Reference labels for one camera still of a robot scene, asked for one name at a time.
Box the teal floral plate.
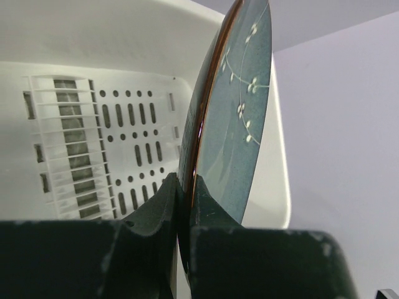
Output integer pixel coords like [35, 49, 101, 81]
[177, 1, 272, 275]

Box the white plastic bin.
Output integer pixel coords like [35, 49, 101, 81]
[0, 0, 291, 230]

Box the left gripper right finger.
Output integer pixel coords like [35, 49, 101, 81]
[189, 178, 358, 298]

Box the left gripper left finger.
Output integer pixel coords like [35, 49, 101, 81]
[1, 173, 178, 298]

